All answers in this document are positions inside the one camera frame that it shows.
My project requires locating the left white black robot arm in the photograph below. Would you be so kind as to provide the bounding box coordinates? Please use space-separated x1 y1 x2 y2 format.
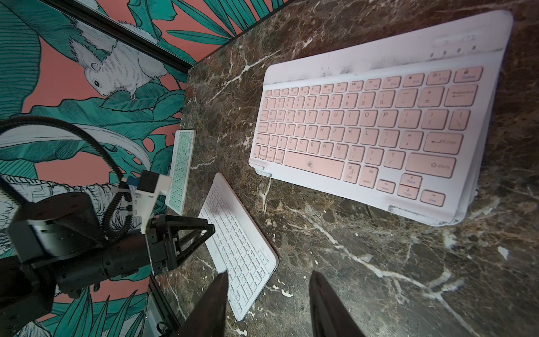
1 116 215 334

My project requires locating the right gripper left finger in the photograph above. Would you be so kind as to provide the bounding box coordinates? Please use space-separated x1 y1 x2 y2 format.
170 272 229 337

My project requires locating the pink keyboard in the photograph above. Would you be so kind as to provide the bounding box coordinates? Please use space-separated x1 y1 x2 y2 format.
248 11 513 227

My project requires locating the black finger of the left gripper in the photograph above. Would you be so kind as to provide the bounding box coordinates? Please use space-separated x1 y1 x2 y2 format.
153 215 216 270

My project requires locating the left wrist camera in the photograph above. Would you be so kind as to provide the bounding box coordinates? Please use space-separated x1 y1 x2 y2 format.
128 170 172 234

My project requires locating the far left green keyboard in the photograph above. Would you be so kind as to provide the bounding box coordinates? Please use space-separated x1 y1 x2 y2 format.
166 130 196 216

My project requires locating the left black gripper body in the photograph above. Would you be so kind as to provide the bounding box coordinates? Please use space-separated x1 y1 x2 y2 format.
54 233 177 295

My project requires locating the white keyboard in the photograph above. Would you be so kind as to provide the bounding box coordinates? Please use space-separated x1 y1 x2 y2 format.
199 173 279 321

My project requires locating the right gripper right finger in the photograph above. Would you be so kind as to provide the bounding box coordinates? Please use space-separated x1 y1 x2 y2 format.
309 271 365 337

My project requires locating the left black frame post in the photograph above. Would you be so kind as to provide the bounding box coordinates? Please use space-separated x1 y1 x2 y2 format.
41 0 192 73

